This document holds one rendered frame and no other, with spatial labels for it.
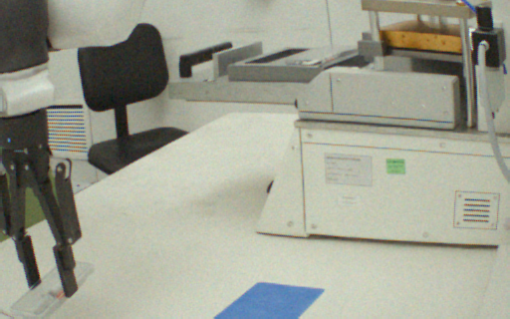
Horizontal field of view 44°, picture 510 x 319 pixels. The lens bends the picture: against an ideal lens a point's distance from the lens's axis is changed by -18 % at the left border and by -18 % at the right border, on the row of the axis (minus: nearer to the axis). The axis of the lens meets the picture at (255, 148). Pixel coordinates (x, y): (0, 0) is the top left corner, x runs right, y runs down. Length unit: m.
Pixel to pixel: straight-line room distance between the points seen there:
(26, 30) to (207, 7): 2.23
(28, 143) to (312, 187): 0.48
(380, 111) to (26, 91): 0.51
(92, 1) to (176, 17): 2.26
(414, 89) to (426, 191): 0.15
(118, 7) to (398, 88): 0.42
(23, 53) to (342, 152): 0.51
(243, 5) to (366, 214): 1.91
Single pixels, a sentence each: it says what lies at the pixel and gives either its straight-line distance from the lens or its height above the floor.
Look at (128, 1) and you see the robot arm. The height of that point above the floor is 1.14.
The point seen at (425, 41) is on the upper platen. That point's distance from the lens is 1.04.
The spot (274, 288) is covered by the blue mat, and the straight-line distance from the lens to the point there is 0.96.
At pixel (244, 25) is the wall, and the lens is 2.89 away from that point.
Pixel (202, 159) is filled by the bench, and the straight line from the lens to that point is 1.59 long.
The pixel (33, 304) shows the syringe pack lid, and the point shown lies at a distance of 0.83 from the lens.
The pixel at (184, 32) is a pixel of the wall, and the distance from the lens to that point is 3.03.
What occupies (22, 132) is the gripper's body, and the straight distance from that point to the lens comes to 0.79.
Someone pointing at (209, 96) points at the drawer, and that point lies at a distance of 1.20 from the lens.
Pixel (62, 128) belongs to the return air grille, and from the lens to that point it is 3.56.
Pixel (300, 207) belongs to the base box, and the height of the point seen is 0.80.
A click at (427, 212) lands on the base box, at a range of 1.03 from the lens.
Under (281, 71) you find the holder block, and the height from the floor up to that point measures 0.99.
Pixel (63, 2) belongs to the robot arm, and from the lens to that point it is 0.82.
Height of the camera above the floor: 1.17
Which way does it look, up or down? 15 degrees down
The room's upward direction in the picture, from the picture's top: 5 degrees counter-clockwise
